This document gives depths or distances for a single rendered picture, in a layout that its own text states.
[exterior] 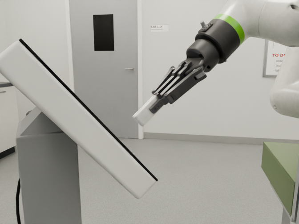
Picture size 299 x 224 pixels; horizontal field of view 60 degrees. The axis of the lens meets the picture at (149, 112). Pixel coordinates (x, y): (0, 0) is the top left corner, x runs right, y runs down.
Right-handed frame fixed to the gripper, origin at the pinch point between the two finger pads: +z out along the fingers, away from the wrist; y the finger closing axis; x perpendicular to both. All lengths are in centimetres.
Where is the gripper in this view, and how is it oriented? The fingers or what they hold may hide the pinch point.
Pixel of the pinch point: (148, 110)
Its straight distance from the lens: 57.5
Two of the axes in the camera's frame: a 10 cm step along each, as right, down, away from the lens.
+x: 5.9, 6.9, 4.2
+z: -6.9, 7.0, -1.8
